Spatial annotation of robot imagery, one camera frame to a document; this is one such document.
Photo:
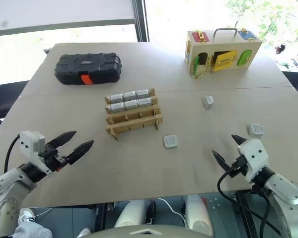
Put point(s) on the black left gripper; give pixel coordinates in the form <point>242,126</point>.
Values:
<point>52,158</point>

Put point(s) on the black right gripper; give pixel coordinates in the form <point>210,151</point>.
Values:
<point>239,168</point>

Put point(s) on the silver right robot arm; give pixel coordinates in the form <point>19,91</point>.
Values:
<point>285,196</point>

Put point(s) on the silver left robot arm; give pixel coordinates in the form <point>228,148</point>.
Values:
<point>7,188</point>

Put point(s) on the wooden lock box coloured doors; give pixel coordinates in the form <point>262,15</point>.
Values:
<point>221,49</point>

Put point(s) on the wooden battery rack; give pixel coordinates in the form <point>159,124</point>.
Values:
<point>131,121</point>

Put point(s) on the white right robot leg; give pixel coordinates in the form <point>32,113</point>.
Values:
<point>197,213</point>

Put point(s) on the white robot leg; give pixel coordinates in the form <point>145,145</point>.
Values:
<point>197,213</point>
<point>131,213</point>

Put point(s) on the black tool case orange latch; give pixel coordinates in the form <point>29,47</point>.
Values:
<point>87,65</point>

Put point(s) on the black office chair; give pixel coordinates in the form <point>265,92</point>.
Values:
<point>7,96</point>

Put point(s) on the white sneaker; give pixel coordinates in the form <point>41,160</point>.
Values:
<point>26,215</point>
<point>84,233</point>

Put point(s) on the white left robot leg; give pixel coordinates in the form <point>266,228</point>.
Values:
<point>131,213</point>

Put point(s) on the grey trouser leg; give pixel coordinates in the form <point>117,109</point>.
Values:
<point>32,230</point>

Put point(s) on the small dark desk object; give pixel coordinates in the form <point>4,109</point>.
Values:
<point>280,48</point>

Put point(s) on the grey robot torso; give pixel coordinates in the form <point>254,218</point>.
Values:
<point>149,231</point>

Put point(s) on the white roller blind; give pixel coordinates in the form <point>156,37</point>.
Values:
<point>64,12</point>

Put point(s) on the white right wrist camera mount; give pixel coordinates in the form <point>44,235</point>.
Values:
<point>254,153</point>

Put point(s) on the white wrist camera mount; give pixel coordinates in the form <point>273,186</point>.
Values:
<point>31,143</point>
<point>254,153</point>

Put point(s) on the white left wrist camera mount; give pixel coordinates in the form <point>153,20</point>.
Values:
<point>31,143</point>

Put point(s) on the black table frame bar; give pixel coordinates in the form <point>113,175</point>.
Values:
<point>245,213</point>

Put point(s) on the black window frame post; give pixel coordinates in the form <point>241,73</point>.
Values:
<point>141,19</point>

